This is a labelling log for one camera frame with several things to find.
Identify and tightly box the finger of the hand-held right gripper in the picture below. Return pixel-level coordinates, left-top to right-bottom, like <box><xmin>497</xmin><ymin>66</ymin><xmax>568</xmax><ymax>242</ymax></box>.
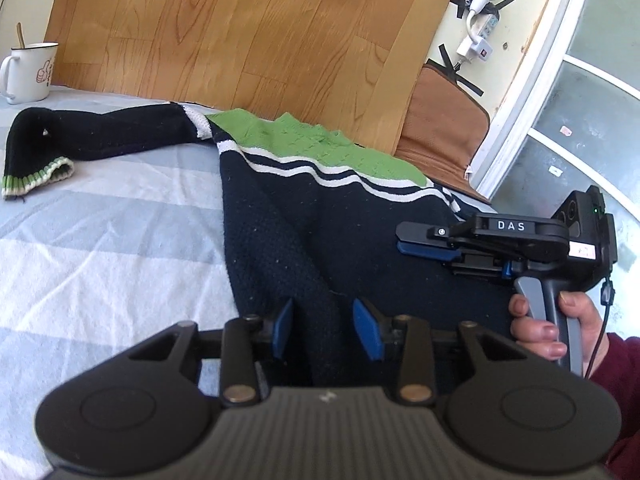
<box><xmin>396</xmin><ymin>221</ymin><xmax>477</xmax><ymax>251</ymax></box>
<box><xmin>397</xmin><ymin>240</ymin><xmax>509</xmax><ymax>278</ymax></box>

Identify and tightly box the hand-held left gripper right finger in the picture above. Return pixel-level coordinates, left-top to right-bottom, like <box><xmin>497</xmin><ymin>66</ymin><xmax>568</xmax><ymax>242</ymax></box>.
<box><xmin>352</xmin><ymin>299</ymin><xmax>540</xmax><ymax>407</ymax></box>

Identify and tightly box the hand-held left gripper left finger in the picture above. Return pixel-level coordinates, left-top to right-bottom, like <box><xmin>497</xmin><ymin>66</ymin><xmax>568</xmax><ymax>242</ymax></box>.
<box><xmin>120</xmin><ymin>299</ymin><xmax>296</xmax><ymax>407</ymax></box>

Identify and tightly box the navy and green knit sweater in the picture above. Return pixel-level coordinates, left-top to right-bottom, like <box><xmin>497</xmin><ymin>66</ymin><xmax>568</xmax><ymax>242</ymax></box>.
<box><xmin>2</xmin><ymin>101</ymin><xmax>516</xmax><ymax>391</ymax></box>

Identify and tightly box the person's right forearm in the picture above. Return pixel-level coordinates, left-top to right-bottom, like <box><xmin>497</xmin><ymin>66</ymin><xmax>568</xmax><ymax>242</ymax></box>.
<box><xmin>585</xmin><ymin>332</ymin><xmax>640</xmax><ymax>480</ymax></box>

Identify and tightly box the person's right hand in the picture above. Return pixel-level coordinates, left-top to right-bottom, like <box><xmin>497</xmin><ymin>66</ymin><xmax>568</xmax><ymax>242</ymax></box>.
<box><xmin>508</xmin><ymin>291</ymin><xmax>609</xmax><ymax>374</ymax></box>

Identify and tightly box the brown perforated cushion mat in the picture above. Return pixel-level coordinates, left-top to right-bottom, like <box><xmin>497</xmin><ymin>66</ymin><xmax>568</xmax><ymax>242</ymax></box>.
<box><xmin>394</xmin><ymin>60</ymin><xmax>493</xmax><ymax>206</ymax></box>

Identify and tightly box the striped blue white bed sheet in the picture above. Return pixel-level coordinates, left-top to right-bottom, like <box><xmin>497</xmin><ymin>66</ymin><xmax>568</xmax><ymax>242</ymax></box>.
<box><xmin>0</xmin><ymin>82</ymin><xmax>501</xmax><ymax>480</ymax></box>

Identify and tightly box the white power strip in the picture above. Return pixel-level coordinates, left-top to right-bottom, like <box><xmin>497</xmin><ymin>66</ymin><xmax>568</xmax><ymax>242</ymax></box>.
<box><xmin>456</xmin><ymin>7</ymin><xmax>501</xmax><ymax>64</ymax></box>

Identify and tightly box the wood-pattern vinyl sheet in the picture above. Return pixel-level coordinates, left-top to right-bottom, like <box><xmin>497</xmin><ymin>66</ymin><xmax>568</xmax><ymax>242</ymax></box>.
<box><xmin>44</xmin><ymin>0</ymin><xmax>463</xmax><ymax>157</ymax></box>

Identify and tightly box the white enamel mug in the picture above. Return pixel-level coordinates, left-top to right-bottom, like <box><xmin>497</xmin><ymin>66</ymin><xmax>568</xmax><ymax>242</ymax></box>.
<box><xmin>0</xmin><ymin>41</ymin><xmax>60</xmax><ymax>106</ymax></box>

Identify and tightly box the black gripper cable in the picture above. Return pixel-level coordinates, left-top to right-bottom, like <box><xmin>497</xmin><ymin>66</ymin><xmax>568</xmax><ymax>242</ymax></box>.
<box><xmin>584</xmin><ymin>280</ymin><xmax>617</xmax><ymax>380</ymax></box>

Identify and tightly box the white window frame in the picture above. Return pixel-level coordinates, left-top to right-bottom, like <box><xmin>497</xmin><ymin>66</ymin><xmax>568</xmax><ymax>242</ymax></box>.
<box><xmin>469</xmin><ymin>0</ymin><xmax>640</xmax><ymax>311</ymax></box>

